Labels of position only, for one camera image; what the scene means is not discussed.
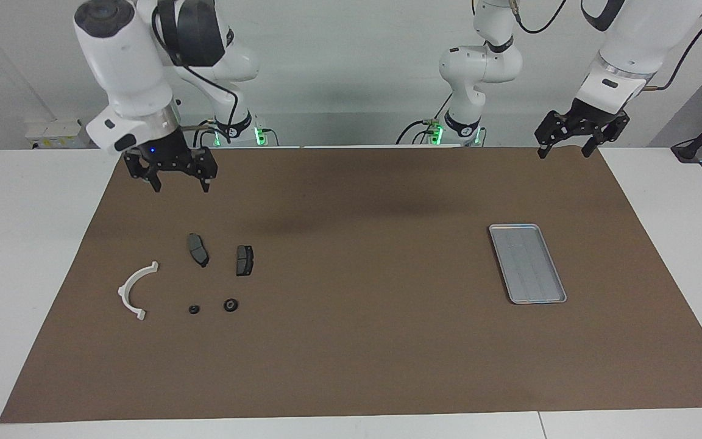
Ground silver metal tray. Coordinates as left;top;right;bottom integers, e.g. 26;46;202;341
489;224;567;304

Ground elongated dark brake pad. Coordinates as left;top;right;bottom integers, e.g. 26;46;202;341
187;234;210;268

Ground white box with labels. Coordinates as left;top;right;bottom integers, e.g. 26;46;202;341
25;119;93;149

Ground brown table mat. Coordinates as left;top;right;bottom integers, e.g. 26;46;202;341
0;148;702;424

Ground black right base cable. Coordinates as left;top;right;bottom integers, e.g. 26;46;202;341
193;119;218;148

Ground black base cable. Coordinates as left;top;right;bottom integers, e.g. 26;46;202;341
193;119;218;148
395;91;454;146

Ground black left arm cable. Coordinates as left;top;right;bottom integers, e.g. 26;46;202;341
509;0;702;92

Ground white half-ring clamp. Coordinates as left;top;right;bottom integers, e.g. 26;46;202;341
118;261;160;321

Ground black left base cable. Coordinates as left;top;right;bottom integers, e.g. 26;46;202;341
395;91;454;146

